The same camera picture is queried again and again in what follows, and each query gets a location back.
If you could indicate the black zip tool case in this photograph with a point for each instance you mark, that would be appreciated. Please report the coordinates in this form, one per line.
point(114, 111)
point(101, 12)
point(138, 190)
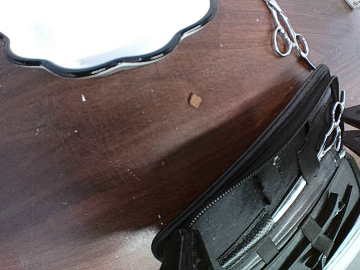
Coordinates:
point(230, 227)

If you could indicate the silver scissors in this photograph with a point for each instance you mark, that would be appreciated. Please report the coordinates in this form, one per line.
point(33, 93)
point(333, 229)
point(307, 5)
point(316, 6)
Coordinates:
point(291, 39)
point(331, 141)

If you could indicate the white scalloped bowl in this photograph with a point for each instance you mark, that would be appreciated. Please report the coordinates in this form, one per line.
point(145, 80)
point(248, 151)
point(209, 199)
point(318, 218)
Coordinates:
point(84, 39)

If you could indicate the white patterned mug yellow inside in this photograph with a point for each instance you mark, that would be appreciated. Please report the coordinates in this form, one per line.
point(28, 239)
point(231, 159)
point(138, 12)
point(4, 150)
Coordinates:
point(354, 4)

